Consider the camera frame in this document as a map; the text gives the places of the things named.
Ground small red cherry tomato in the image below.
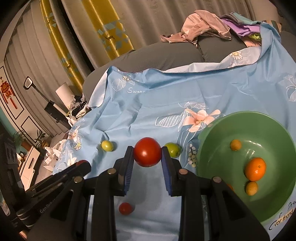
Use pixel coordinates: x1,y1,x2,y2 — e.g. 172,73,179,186
118,202,134,215

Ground small yellow-green fruit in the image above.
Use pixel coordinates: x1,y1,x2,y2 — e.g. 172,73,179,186
101,140,114,152

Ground large red tomato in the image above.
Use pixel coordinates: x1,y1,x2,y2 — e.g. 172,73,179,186
133,137,162,167

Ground yellow kumquat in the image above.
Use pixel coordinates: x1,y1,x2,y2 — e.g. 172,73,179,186
230,139,242,151
245,181,258,196

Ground small orange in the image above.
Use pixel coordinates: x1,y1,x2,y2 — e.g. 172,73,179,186
245,158,266,182

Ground large green fruit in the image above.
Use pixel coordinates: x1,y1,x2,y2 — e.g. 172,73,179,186
165,143,181,158

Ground white cabinet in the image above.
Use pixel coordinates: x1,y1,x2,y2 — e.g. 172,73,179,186
20,147,42,191

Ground potted plant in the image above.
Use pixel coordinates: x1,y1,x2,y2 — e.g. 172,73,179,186
35,130,48,149

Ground stick vacuum cleaner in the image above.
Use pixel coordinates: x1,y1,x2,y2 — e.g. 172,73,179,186
23,76,71,129

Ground green plastic bowl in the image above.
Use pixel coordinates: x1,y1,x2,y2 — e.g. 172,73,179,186
196,111,295,222

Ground white paper roll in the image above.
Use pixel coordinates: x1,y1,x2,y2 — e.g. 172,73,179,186
56,82,75,109

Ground blue floral cloth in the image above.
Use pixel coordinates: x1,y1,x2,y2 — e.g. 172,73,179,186
53,22,296,241

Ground red chinese knot decoration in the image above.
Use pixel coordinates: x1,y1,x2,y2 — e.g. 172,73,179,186
1,76,18,109

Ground yellow patterned curtain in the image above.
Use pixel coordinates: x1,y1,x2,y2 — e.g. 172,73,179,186
40,1,133,92

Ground grey sofa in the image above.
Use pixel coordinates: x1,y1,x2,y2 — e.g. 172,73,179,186
83,25,295,108

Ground pink clothes pile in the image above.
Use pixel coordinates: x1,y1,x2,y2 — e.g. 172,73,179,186
161,10,231,47

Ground purple clothes pile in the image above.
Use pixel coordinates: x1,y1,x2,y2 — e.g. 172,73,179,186
220,12,261,47

